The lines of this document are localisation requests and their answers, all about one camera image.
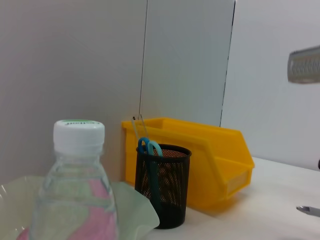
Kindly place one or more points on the transparent plastic ruler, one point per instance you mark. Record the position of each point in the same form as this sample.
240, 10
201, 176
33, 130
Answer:
136, 127

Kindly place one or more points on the blue scissors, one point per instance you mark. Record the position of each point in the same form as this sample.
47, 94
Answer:
155, 180

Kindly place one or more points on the clear green-label water bottle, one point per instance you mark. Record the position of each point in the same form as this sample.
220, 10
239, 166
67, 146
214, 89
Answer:
78, 135

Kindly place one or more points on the pink peach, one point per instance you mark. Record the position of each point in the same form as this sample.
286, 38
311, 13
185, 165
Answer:
100, 220

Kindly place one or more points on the silver white pen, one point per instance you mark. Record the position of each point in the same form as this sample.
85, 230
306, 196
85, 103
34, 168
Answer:
310, 210

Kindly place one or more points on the black mesh pen holder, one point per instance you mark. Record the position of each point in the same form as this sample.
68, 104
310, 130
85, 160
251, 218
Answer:
170, 187

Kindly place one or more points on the green glass fruit bowl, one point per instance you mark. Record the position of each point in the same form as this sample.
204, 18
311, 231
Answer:
135, 205

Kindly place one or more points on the yellow plastic bin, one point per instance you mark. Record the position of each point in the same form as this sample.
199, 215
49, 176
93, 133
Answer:
220, 155

